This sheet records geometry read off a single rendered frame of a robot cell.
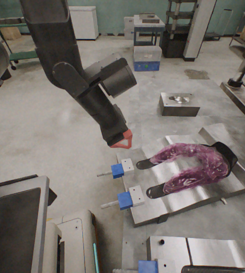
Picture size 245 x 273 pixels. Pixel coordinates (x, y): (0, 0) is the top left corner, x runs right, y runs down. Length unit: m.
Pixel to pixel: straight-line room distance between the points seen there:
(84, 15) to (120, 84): 6.30
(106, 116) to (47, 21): 0.18
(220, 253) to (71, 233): 0.83
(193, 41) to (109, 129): 4.24
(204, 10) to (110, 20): 3.95
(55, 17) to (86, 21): 6.33
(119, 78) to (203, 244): 0.43
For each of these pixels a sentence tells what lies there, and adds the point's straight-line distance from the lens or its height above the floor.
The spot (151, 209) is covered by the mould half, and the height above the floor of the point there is 0.85.
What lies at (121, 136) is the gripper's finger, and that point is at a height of 1.06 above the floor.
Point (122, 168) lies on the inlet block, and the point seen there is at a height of 0.87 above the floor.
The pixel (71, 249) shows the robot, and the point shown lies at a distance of 1.07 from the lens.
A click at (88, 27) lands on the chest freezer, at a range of 6.58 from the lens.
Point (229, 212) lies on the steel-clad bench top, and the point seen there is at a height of 0.80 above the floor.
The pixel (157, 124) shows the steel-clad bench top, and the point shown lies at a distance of 0.78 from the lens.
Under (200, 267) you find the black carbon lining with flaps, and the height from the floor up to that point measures 0.89.
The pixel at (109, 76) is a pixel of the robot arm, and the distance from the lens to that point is 0.28.
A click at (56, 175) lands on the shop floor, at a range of 1.64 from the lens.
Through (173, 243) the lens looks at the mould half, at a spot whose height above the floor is 0.89.
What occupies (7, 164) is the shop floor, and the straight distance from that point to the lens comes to 2.02.
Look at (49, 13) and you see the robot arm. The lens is 0.24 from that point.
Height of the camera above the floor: 1.30
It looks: 47 degrees down
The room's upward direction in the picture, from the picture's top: straight up
